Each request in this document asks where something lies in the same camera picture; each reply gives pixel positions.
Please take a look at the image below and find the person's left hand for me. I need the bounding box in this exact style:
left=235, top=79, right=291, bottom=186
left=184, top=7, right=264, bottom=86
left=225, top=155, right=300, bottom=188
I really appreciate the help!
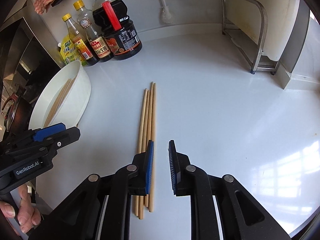
left=1, top=184, right=41, bottom=233

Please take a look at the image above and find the red pot with lid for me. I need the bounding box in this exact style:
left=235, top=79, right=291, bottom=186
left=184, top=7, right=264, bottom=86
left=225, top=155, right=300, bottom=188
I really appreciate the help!
left=2, top=94, right=32, bottom=135

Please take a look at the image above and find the round white tray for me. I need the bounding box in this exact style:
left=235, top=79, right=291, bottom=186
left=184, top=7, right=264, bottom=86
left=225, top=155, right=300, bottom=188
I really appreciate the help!
left=29, top=60, right=91, bottom=129

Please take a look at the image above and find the yellow seasoning pouch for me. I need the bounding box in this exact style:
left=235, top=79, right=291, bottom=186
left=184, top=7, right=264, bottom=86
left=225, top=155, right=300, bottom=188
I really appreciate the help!
left=58, top=35, right=87, bottom=66

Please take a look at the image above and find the yellow-cap vinegar bottle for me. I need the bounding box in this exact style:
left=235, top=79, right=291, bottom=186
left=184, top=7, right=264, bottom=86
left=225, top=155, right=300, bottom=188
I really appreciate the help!
left=62, top=13, right=99, bottom=66

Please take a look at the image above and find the yellow-cap soy sauce bottle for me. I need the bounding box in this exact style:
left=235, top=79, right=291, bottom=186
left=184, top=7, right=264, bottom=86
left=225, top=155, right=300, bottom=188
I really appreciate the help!
left=73, top=0, right=113, bottom=62

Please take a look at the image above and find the white hanging brush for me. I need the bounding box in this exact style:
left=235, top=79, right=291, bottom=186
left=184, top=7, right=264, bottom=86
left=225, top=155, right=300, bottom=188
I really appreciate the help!
left=160, top=0, right=172, bottom=24

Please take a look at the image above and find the large dark soy sauce jug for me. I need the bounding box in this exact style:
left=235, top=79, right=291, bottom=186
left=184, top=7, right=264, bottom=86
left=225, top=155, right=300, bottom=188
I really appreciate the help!
left=92, top=0, right=143, bottom=60

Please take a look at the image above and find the steel cutting board rack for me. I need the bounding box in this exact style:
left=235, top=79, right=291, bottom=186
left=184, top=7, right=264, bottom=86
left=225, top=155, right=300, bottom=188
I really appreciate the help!
left=221, top=0, right=279, bottom=75

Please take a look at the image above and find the white cutting board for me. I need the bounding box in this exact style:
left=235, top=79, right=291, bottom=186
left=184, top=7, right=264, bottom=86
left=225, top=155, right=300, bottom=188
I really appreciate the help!
left=226, top=0, right=301, bottom=62

